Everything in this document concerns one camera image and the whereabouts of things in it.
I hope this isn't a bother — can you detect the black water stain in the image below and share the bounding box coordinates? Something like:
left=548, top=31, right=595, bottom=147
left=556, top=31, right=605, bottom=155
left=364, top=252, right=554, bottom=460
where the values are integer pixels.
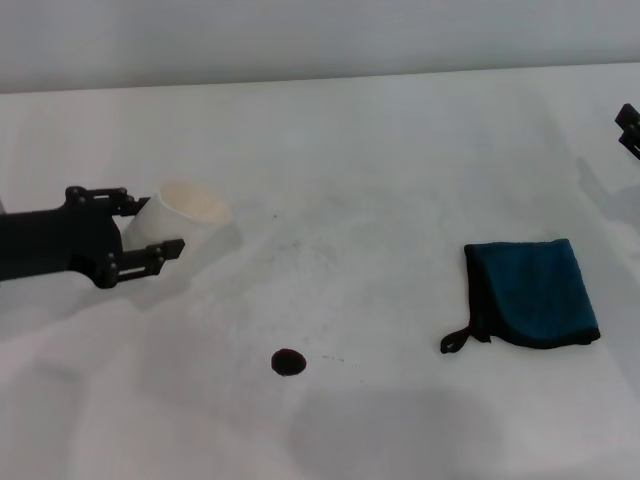
left=269, top=346, right=308, bottom=378

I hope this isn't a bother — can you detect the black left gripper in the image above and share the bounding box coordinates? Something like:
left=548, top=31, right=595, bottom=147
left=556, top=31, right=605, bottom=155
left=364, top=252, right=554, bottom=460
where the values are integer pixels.
left=0, top=185, right=187, bottom=291

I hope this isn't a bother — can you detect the white paper cup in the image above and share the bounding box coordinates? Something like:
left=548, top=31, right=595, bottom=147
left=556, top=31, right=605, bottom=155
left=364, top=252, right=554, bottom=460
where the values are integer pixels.
left=121, top=179, right=234, bottom=254

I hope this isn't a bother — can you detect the blue rag with black trim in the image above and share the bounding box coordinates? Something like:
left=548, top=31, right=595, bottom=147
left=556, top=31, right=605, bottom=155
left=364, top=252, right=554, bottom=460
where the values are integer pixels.
left=439, top=238, right=602, bottom=356

